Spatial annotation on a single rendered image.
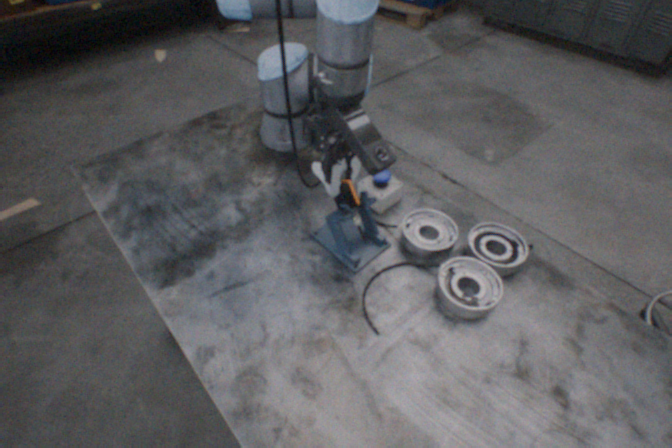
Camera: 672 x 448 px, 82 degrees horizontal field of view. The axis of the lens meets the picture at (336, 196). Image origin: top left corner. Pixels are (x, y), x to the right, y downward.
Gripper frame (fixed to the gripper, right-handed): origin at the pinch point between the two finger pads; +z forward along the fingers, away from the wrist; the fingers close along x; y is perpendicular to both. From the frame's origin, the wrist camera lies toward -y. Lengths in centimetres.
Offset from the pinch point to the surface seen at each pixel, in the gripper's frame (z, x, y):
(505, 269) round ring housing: 7.0, -13.5, -28.1
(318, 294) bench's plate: 11.7, 12.7, -8.2
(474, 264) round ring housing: 7.5, -10.6, -23.8
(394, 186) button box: 7.6, -14.7, -1.1
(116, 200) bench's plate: 15, 30, 40
